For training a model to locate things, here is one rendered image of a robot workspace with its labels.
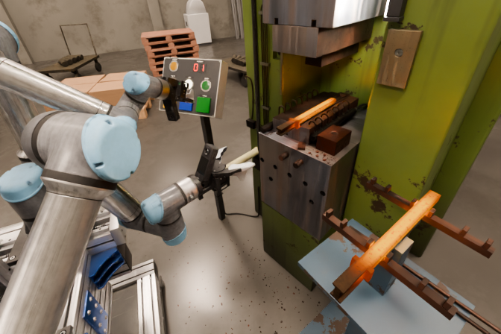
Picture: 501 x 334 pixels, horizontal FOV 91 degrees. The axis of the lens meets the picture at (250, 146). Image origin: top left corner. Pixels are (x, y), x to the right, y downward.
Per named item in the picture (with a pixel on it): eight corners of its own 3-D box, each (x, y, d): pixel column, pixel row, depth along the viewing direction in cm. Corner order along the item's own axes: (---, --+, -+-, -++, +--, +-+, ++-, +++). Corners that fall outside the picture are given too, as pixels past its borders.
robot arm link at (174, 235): (163, 223, 84) (155, 200, 78) (192, 229, 81) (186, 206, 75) (149, 242, 78) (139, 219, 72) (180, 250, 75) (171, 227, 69)
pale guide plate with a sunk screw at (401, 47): (404, 89, 79) (421, 31, 70) (376, 83, 84) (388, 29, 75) (406, 87, 80) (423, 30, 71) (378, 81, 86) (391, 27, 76)
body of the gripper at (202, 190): (218, 174, 88) (189, 192, 81) (215, 155, 83) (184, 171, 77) (232, 184, 83) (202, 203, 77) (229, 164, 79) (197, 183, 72)
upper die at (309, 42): (315, 58, 84) (318, 27, 79) (272, 51, 96) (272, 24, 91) (370, 38, 107) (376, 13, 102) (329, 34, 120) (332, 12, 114)
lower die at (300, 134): (308, 145, 103) (309, 127, 99) (272, 130, 116) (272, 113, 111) (355, 112, 127) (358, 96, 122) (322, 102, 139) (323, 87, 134)
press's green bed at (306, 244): (311, 292, 141) (319, 241, 115) (263, 250, 165) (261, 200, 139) (357, 232, 172) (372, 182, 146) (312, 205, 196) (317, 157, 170)
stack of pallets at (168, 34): (196, 61, 601) (190, 27, 559) (202, 69, 540) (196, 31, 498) (150, 68, 572) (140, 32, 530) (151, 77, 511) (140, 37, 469)
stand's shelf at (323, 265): (421, 396, 57) (424, 393, 56) (297, 265, 85) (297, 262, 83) (472, 309, 71) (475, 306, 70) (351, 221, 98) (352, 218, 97)
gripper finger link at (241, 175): (255, 174, 84) (228, 177, 84) (254, 160, 81) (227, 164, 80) (256, 180, 82) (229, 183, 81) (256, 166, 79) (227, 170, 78)
